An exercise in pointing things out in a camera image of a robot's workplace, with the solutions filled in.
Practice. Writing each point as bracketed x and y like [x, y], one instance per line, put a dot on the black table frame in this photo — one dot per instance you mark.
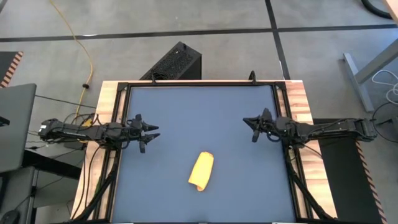
[202, 84]

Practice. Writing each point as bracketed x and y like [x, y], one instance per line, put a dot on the orange microfibre towel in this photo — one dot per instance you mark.
[202, 169]

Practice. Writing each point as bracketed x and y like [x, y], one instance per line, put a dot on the black computer tower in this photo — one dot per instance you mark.
[174, 63]

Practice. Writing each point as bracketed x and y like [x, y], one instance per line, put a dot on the grey laptop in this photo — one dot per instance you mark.
[17, 124]

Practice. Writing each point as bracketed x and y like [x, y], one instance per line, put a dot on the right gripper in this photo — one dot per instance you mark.
[266, 115]

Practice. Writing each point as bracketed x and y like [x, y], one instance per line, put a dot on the black hazard-striped floor mat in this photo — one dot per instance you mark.
[342, 180]
[7, 63]

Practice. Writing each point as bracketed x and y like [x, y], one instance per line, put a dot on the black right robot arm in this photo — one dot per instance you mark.
[335, 127]

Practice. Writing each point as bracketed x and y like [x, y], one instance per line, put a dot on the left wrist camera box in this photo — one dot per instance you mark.
[133, 130]

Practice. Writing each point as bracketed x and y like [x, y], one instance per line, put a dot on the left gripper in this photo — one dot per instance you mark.
[140, 146]

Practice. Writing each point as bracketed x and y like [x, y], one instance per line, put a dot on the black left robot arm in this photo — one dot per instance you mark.
[77, 133]

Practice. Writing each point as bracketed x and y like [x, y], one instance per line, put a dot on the grey desk leg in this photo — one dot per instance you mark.
[358, 82]

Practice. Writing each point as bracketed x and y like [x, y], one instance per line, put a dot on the grey-blue table mat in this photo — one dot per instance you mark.
[202, 118]

